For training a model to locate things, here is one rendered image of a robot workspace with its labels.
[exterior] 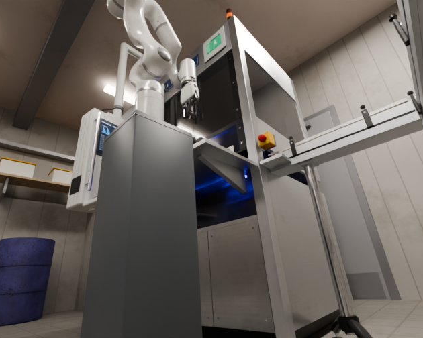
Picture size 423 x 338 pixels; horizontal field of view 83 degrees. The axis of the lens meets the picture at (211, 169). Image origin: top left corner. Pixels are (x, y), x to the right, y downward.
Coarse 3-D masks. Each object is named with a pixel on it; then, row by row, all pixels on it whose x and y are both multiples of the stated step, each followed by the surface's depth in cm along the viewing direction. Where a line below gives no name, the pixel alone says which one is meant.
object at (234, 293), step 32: (288, 192) 146; (224, 224) 136; (256, 224) 121; (288, 224) 132; (224, 256) 130; (256, 256) 117; (288, 256) 120; (320, 256) 151; (224, 288) 125; (256, 288) 113; (288, 288) 110; (320, 288) 135; (224, 320) 120; (256, 320) 109
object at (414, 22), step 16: (400, 0) 57; (416, 0) 51; (400, 16) 64; (416, 16) 55; (400, 32) 67; (416, 32) 58; (416, 48) 63; (416, 64) 70; (416, 80) 80; (416, 96) 95
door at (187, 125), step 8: (176, 96) 208; (168, 104) 214; (176, 104) 205; (168, 112) 211; (176, 112) 202; (168, 120) 207; (176, 120) 199; (184, 120) 191; (192, 120) 183; (184, 128) 188; (192, 128) 181
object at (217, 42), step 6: (222, 30) 182; (216, 36) 185; (222, 36) 180; (210, 42) 189; (216, 42) 183; (222, 42) 178; (204, 48) 192; (210, 48) 187; (216, 48) 181; (222, 48) 177; (204, 54) 190; (210, 54) 185
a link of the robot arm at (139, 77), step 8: (136, 64) 107; (136, 72) 107; (144, 72) 106; (136, 80) 103; (144, 80) 100; (152, 80) 100; (136, 88) 101; (144, 88) 98; (152, 88) 98; (160, 88) 101
